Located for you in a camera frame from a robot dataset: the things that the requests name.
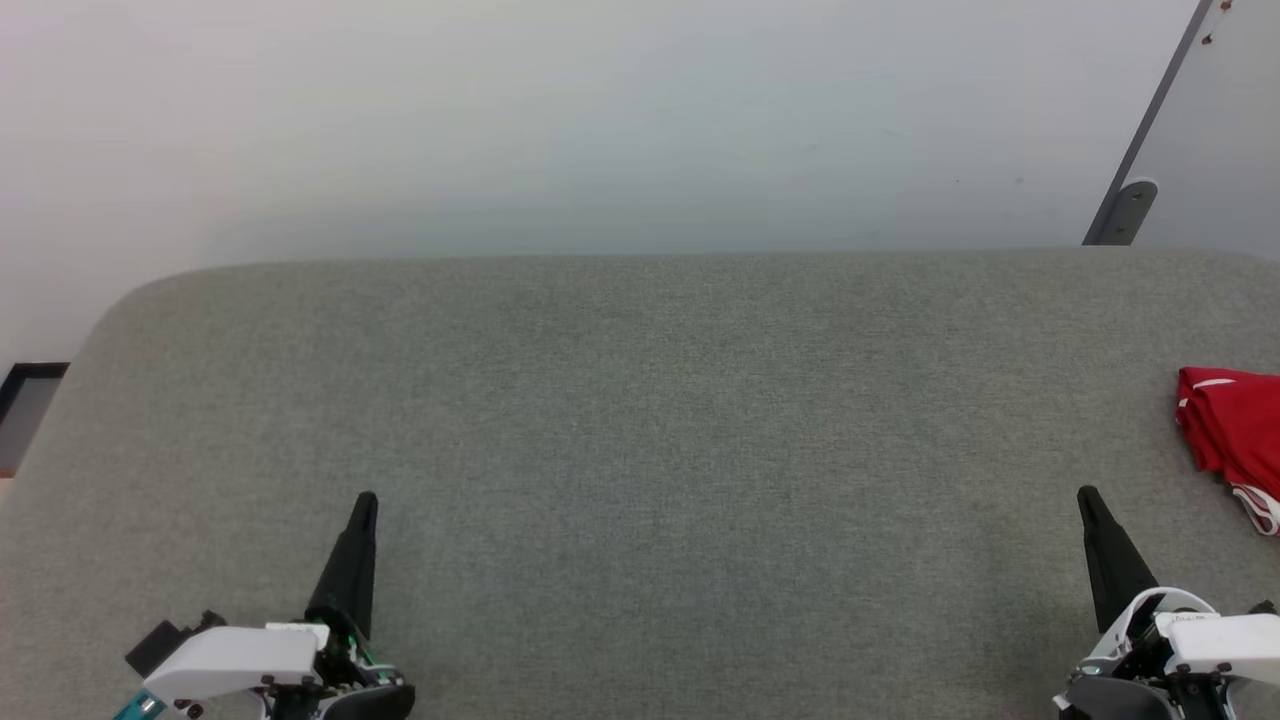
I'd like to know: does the red and white sports jersey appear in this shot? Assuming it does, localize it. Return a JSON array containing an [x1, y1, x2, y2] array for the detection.
[[1175, 366, 1280, 538]]

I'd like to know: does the black frame strip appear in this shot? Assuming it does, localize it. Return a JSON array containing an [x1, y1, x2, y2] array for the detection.
[[0, 362, 71, 477]]

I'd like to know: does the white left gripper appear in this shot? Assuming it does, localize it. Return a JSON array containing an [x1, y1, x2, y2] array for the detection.
[[140, 490, 417, 720]]

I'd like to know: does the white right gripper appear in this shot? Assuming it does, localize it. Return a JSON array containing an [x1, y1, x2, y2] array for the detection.
[[1055, 485, 1280, 720]]

